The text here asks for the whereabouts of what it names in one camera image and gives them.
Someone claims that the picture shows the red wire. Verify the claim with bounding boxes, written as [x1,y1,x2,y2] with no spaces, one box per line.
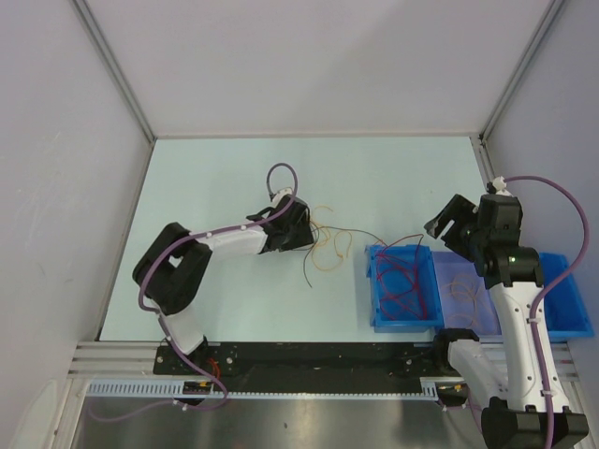
[373,233,430,324]
[373,250,430,324]
[373,240,430,324]

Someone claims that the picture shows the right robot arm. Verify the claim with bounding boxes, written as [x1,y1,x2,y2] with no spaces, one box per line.
[424,194,590,448]

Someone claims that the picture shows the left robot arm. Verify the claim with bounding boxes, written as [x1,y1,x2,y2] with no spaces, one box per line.
[132,193,314,374]

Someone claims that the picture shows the purple plastic tray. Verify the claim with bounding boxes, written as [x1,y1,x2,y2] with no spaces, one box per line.
[431,252,501,338]

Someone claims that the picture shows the blue plastic bin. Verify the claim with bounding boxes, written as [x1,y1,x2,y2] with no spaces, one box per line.
[366,245,444,333]
[539,253,594,343]

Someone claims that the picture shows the brown wire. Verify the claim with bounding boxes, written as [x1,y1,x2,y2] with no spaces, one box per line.
[301,224,366,289]

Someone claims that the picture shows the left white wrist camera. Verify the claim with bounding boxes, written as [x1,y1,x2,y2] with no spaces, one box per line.
[271,187,293,203]

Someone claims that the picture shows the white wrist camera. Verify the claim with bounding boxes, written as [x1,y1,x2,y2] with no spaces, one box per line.
[271,187,293,203]
[486,176,512,196]

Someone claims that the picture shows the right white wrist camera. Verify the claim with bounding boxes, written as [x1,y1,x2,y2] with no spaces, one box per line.
[486,176,512,196]

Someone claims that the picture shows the slotted cable duct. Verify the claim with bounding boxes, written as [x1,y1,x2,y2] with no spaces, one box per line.
[86,379,438,401]

